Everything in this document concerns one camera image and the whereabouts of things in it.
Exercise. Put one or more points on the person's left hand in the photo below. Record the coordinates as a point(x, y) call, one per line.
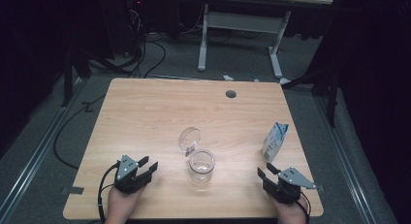
point(121, 208)

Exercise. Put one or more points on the black stand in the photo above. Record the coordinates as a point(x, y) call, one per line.
point(67, 78)
point(332, 101)

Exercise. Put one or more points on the person's right hand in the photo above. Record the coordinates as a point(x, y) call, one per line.
point(290, 214)

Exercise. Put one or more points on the black computer with red light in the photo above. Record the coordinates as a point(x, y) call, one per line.
point(139, 3)

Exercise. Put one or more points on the grey tape patch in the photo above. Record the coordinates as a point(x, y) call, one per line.
point(73, 190)
point(321, 187)

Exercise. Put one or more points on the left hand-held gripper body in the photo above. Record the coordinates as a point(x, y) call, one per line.
point(127, 183)

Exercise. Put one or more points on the white plug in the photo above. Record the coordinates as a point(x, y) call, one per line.
point(227, 78)

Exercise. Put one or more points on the metal floor rail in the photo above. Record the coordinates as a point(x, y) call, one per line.
point(345, 159)
point(38, 153)

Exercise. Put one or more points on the clear jar with hinged lid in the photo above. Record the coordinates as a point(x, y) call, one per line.
point(202, 166)

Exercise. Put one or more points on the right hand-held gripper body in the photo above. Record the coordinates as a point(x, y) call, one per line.
point(286, 191)

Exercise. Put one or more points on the desk with white legs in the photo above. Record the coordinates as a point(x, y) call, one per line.
point(242, 22)

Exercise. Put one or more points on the white and blue packet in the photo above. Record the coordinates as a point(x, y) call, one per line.
point(274, 141)

